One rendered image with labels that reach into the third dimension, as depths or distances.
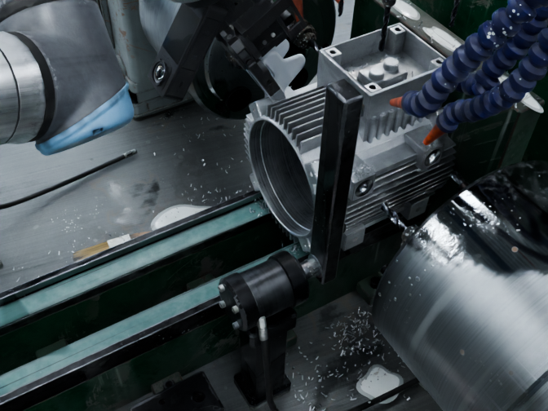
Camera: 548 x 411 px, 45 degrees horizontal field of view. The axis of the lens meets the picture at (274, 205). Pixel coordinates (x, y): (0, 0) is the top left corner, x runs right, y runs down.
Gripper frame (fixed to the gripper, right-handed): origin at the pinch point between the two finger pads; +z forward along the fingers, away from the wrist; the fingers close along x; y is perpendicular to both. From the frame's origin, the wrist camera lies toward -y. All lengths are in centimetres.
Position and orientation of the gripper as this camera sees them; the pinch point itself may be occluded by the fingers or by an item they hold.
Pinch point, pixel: (273, 96)
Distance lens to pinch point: 80.2
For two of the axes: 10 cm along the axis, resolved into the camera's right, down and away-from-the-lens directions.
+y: 7.6, -6.5, -0.6
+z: 4.1, 4.0, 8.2
